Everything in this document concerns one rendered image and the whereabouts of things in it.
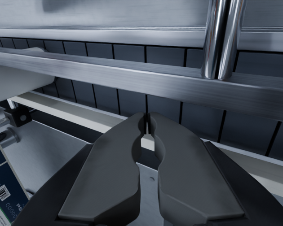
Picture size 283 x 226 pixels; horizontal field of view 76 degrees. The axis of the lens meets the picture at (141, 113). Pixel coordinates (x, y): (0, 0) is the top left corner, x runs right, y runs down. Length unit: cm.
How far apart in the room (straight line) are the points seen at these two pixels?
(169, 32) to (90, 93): 13
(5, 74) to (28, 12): 17
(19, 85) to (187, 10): 20
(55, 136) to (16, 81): 16
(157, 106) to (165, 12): 10
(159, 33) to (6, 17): 35
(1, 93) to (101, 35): 13
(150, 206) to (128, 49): 23
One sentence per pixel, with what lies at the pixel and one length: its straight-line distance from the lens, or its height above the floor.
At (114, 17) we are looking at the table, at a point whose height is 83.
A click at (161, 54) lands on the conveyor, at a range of 17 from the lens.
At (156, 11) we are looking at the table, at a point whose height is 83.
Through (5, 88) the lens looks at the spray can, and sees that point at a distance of 25.
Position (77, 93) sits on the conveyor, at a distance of 26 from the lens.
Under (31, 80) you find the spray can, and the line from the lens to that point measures 26.
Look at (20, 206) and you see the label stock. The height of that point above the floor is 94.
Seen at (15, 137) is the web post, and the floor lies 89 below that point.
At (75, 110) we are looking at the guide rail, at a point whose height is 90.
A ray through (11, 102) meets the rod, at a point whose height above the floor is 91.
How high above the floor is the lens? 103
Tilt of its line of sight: 48 degrees down
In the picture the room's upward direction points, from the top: 130 degrees counter-clockwise
